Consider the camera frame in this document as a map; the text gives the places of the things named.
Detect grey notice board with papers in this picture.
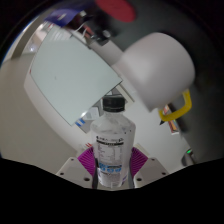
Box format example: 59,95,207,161
74,99,105,130

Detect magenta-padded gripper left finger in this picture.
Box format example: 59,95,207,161
55,146,98,189

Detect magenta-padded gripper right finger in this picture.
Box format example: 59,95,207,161
128,146,170,189

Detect clear black-capped water bottle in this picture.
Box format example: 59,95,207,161
90,95,137,189

